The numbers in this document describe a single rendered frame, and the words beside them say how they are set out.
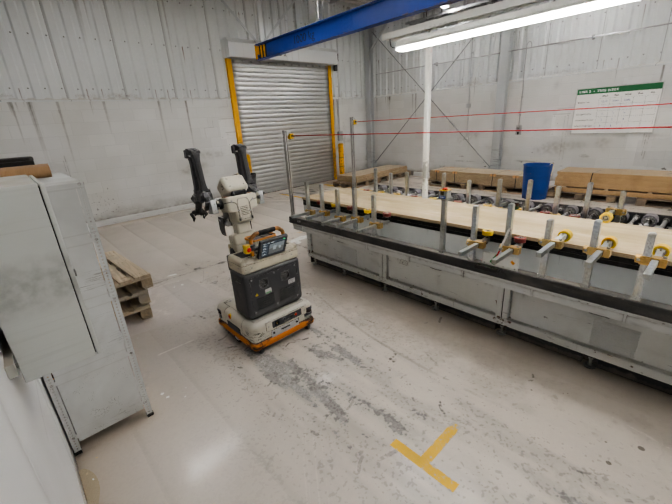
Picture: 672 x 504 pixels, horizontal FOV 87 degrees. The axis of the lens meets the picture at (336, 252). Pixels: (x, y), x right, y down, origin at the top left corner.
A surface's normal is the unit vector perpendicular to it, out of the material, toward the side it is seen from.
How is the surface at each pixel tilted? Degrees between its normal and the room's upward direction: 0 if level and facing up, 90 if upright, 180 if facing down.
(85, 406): 90
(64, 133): 90
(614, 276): 90
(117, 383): 90
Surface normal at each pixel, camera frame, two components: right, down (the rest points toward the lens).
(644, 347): -0.72, 0.28
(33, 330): 0.68, 0.22
